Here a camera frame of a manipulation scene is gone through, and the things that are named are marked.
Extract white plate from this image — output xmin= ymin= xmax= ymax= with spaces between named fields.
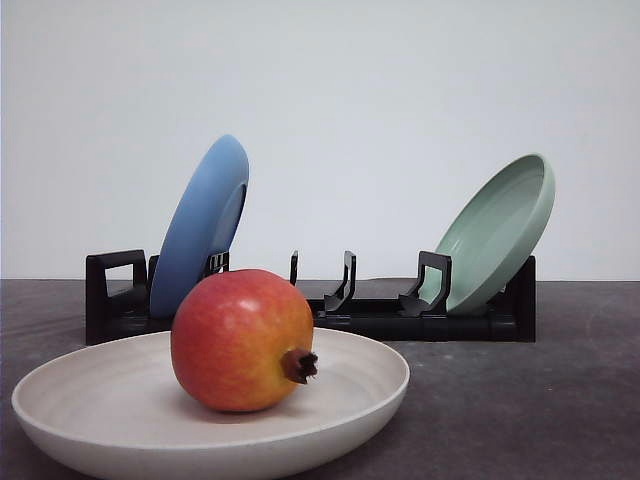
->
xmin=12 ymin=330 xmax=410 ymax=480

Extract red pomegranate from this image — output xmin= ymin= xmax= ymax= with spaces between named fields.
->
xmin=170 ymin=269 xmax=318 ymax=413

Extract blue plate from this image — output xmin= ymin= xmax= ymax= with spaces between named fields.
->
xmin=150 ymin=134 xmax=250 ymax=320

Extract green plate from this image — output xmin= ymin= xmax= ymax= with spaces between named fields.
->
xmin=419 ymin=153 xmax=556 ymax=313

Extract black plate rack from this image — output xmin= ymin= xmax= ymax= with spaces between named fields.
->
xmin=85 ymin=250 xmax=537 ymax=343

